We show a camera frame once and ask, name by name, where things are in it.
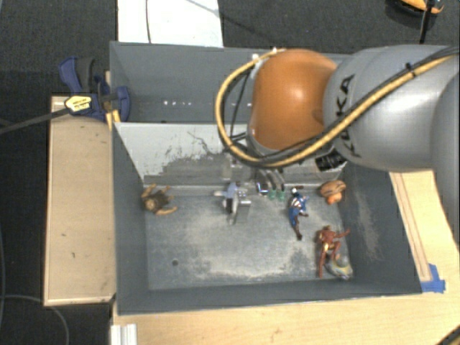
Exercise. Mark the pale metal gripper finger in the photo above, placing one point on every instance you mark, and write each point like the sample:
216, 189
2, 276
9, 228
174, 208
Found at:
245, 211
233, 212

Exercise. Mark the grey metal bin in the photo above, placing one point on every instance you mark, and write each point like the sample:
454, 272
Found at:
215, 246

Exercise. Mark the blue toy figure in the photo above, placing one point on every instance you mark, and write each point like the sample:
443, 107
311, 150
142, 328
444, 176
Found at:
296, 210

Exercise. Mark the brown toy figure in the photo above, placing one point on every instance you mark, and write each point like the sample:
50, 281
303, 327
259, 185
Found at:
156, 201

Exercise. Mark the orange-brown toy head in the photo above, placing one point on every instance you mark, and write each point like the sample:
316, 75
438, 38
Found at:
332, 189

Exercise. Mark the red and gold toy figure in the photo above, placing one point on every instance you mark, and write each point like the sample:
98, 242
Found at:
328, 244

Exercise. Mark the grey and yellow toy figure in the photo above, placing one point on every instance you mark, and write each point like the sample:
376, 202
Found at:
341, 267

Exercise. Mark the pale wood flat board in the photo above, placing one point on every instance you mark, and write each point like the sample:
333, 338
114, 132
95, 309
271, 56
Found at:
81, 210

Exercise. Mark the black cylinder on white bracket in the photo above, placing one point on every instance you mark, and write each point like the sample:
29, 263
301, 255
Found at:
328, 162

